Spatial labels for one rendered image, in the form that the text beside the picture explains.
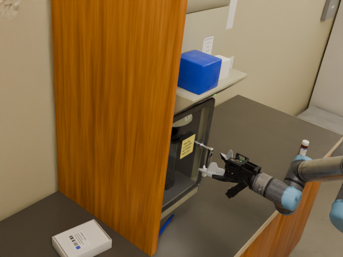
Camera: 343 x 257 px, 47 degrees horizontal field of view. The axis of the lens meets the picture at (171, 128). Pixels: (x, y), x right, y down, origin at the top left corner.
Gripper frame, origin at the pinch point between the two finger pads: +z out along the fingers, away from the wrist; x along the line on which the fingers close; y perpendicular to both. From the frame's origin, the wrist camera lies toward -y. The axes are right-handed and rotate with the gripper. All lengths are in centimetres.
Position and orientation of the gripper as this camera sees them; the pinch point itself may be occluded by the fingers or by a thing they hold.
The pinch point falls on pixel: (209, 162)
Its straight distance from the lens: 151.4
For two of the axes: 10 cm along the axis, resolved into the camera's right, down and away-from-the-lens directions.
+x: -6.2, 3.3, -7.1
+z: -7.8, -3.8, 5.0
